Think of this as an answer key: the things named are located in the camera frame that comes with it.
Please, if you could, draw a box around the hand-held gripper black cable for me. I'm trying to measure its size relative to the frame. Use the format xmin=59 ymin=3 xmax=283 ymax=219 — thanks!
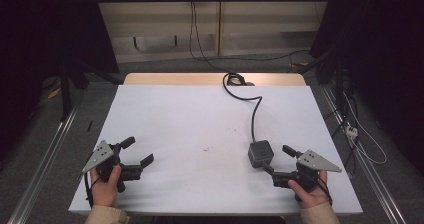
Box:
xmin=82 ymin=171 xmax=101 ymax=209
xmin=316 ymin=176 xmax=334 ymax=206

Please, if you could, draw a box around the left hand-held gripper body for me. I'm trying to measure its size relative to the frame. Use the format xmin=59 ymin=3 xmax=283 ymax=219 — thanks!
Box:
xmin=81 ymin=139 xmax=144 ymax=194

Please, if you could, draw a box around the right hand-held gripper black cable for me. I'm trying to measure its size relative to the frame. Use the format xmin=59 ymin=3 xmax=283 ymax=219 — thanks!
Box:
xmin=316 ymin=176 xmax=334 ymax=206

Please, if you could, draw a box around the black metal stand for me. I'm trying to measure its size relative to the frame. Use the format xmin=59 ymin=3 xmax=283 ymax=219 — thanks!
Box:
xmin=57 ymin=61 xmax=74 ymax=122

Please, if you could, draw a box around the white table cover board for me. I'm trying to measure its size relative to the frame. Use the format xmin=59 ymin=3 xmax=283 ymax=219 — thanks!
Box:
xmin=68 ymin=84 xmax=364 ymax=217

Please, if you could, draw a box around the black cube power adapter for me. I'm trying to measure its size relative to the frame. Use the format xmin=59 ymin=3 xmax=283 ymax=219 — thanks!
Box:
xmin=247 ymin=139 xmax=275 ymax=169

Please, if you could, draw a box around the person's left hand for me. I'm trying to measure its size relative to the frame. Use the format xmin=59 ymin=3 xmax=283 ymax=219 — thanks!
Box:
xmin=89 ymin=164 xmax=123 ymax=209

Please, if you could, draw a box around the person's right hand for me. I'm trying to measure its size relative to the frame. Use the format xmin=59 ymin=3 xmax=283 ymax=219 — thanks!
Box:
xmin=287 ymin=170 xmax=332 ymax=209

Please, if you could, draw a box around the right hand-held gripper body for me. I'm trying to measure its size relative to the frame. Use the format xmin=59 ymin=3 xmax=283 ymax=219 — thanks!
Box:
xmin=272 ymin=149 xmax=343 ymax=202

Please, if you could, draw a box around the left hand-held gripper black cable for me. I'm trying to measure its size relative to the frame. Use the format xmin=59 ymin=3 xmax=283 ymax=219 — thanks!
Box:
xmin=82 ymin=171 xmax=101 ymax=209

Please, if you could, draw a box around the aluminium floor rail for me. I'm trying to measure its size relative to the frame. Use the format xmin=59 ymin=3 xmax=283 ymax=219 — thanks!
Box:
xmin=5 ymin=106 xmax=80 ymax=224
xmin=320 ymin=84 xmax=408 ymax=224

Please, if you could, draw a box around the thin black wall cable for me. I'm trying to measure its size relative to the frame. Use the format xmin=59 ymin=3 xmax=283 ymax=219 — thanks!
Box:
xmin=188 ymin=0 xmax=223 ymax=72

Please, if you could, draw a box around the yellow floor tape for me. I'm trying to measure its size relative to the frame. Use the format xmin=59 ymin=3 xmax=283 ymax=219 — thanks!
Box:
xmin=47 ymin=87 xmax=62 ymax=100

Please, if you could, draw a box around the thick black adapter cable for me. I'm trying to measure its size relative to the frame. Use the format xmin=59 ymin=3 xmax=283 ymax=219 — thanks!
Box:
xmin=222 ymin=71 xmax=264 ymax=144

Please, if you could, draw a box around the dark curtain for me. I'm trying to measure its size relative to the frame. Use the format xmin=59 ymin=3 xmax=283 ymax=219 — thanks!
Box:
xmin=309 ymin=0 xmax=424 ymax=177
xmin=0 ymin=0 xmax=120 ymax=172

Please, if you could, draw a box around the thin white cable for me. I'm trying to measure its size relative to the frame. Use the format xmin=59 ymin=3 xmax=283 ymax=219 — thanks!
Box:
xmin=342 ymin=91 xmax=388 ymax=166

